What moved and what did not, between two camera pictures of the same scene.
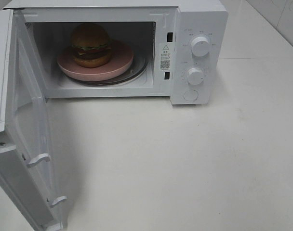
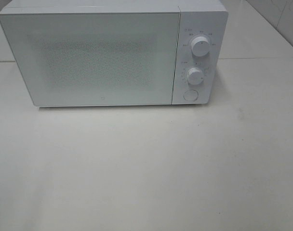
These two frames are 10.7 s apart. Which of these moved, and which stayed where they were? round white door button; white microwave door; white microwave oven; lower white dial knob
Moved: white microwave door
Stayed: round white door button; white microwave oven; lower white dial knob
